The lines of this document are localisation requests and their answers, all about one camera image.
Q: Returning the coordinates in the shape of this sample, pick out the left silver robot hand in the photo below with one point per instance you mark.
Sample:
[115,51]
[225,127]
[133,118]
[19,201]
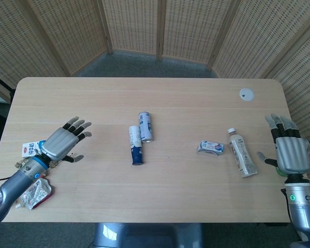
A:
[58,143]

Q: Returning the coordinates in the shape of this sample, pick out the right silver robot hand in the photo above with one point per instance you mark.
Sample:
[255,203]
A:
[292,155]

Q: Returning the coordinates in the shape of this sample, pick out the white blue tube bottle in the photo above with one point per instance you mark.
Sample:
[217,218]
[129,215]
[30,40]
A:
[137,146]

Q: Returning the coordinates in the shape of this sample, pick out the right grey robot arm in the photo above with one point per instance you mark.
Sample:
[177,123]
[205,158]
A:
[299,204]

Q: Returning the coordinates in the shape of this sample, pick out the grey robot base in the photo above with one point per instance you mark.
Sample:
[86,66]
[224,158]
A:
[147,236]

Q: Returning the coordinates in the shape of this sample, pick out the green flat package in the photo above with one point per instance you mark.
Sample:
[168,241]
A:
[280,172]

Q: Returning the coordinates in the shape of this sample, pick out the white milk carton red logo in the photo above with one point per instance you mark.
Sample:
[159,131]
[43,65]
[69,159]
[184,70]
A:
[29,149]

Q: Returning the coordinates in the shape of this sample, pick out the beige milk tea bottle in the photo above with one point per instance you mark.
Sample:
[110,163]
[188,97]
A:
[242,155]

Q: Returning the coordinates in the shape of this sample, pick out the red white spout pouch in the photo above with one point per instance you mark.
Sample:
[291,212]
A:
[37,192]

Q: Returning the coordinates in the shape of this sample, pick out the woven bamboo screen panel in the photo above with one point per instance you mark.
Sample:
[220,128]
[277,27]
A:
[304,85]
[72,31]
[193,28]
[131,25]
[263,36]
[13,44]

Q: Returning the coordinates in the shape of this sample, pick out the white round table grommet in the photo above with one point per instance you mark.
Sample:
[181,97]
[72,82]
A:
[246,94]

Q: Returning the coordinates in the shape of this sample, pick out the black tripod stand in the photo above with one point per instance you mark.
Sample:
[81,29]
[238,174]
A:
[0,81]

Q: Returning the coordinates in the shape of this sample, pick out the white blue drink can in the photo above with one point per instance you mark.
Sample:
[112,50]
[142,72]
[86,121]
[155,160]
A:
[146,126]

